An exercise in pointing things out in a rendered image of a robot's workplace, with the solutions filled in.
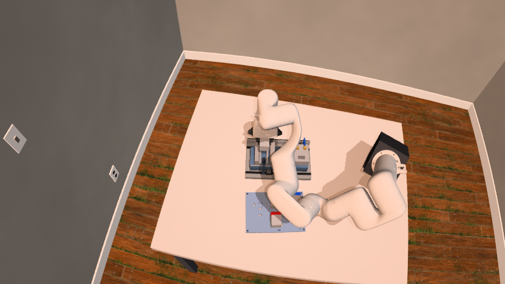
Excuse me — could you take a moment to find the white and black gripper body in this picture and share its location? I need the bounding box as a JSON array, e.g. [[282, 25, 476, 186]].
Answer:
[[252, 117, 279, 138]]

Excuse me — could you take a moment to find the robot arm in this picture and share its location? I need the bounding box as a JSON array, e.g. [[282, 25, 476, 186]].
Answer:
[[253, 89, 407, 231]]

